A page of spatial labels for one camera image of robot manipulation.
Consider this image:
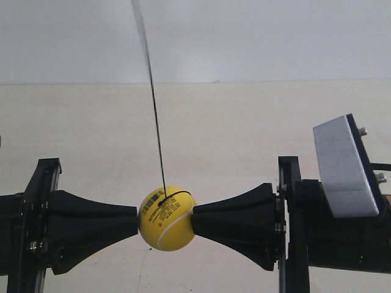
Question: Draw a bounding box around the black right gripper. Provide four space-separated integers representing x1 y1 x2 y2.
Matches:
191 156 390 292

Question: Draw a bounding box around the yellow tennis ball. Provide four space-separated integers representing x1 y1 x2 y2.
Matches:
138 186 197 251

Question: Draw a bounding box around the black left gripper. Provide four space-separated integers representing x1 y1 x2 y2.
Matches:
1 158 138 292

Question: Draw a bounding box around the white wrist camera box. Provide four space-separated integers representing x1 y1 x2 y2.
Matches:
313 114 386 219

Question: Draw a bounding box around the thin black hanging string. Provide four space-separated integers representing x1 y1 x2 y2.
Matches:
131 0 168 201

